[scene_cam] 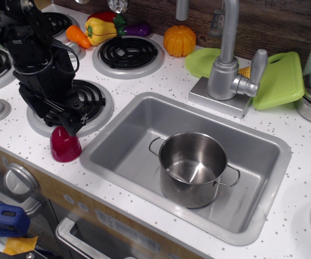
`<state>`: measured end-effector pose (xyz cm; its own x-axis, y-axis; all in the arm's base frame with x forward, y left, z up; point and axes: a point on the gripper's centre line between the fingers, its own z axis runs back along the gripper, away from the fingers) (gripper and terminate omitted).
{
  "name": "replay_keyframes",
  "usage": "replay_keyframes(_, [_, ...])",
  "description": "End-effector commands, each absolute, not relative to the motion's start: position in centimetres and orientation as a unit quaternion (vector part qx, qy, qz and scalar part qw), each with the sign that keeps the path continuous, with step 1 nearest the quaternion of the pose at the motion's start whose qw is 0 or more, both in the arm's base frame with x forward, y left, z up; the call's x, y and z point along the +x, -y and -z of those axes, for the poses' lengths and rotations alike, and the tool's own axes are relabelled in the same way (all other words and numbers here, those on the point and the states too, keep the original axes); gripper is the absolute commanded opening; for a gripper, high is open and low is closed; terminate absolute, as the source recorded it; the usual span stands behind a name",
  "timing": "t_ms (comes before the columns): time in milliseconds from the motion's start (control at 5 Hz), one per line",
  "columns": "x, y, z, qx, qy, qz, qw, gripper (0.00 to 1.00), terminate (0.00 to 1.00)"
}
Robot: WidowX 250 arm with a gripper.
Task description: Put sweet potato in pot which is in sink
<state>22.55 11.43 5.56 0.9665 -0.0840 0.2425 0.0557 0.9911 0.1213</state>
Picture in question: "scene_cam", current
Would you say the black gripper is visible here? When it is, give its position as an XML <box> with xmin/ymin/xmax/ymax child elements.
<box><xmin>18</xmin><ymin>72</ymin><xmax>88</xmax><ymax>136</ymax></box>

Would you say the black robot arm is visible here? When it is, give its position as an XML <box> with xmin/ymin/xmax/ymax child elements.
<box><xmin>0</xmin><ymin>1</ymin><xmax>87</xmax><ymax>136</ymax></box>

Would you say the stainless steel pot in sink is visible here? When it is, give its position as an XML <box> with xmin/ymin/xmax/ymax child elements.
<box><xmin>148</xmin><ymin>132</ymin><xmax>241</xmax><ymax>208</ymax></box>

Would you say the grey plastic sink basin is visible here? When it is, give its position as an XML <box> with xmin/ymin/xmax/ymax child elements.
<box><xmin>80</xmin><ymin>92</ymin><xmax>292</xmax><ymax>246</ymax></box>

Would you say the front right stove burner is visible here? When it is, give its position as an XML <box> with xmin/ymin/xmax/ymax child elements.
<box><xmin>26</xmin><ymin>79</ymin><xmax>114</xmax><ymax>138</ymax></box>

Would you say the grey stove knob centre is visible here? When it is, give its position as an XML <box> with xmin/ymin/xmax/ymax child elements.
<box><xmin>67</xmin><ymin>42</ymin><xmax>86</xmax><ymax>63</ymax></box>

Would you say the grey round oven dial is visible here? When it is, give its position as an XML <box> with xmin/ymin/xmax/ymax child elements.
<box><xmin>3</xmin><ymin>162</ymin><xmax>39</xmax><ymax>195</ymax></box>

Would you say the back right stove burner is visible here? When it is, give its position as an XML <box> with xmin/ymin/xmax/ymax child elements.
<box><xmin>92</xmin><ymin>36</ymin><xmax>165</xmax><ymax>80</ymax></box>

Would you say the orange toy carrot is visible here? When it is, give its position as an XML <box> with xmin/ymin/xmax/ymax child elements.
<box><xmin>65</xmin><ymin>25</ymin><xmax>91</xmax><ymax>49</ymax></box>

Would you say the yellow toy bell pepper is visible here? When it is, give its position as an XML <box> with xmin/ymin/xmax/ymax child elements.
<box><xmin>85</xmin><ymin>17</ymin><xmax>117</xmax><ymax>46</ymax></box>

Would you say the back left stove burner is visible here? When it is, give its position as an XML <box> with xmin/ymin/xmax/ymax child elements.
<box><xmin>43</xmin><ymin>12</ymin><xmax>79</xmax><ymax>44</ymax></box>

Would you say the red toy bell pepper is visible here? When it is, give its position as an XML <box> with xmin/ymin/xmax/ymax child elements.
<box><xmin>87</xmin><ymin>11</ymin><xmax>126</xmax><ymax>27</ymax></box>

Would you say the purple toy eggplant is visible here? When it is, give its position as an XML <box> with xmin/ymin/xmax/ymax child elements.
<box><xmin>122</xmin><ymin>23</ymin><xmax>151</xmax><ymax>37</ymax></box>

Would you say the hanging silver ladle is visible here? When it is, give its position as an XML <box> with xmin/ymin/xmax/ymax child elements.
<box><xmin>107</xmin><ymin>0</ymin><xmax>129</xmax><ymax>14</ymax></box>

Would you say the yellow tape piece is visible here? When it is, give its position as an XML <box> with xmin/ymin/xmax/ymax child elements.
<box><xmin>3</xmin><ymin>236</ymin><xmax>38</xmax><ymax>256</ymax></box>

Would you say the orange toy pumpkin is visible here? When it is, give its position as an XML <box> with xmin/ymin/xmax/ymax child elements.
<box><xmin>163</xmin><ymin>25</ymin><xmax>196</xmax><ymax>57</ymax></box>

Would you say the green plastic plate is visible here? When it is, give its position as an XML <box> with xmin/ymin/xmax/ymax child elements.
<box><xmin>185</xmin><ymin>47</ymin><xmax>239</xmax><ymax>79</ymax></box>

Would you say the grey hanging cylinder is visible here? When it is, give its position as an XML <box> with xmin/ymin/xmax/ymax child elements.
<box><xmin>175</xmin><ymin>0</ymin><xmax>190</xmax><ymax>21</ymax></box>

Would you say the silver toy faucet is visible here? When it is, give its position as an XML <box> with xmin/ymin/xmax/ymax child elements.
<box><xmin>188</xmin><ymin>0</ymin><xmax>268</xmax><ymax>119</ymax></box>

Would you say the hanging metal grater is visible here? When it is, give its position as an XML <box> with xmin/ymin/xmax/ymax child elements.
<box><xmin>208</xmin><ymin>10</ymin><xmax>225</xmax><ymax>37</ymax></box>

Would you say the yellow toy corn cob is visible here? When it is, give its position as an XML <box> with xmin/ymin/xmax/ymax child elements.
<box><xmin>239</xmin><ymin>66</ymin><xmax>251</xmax><ymax>78</ymax></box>

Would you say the green cutting board right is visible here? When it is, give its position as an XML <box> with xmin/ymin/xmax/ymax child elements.
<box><xmin>253</xmin><ymin>51</ymin><xmax>305</xmax><ymax>110</ymax></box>

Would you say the grey oven door handle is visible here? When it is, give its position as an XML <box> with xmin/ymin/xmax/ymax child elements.
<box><xmin>55</xmin><ymin>217</ymin><xmax>134</xmax><ymax>259</ymax></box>

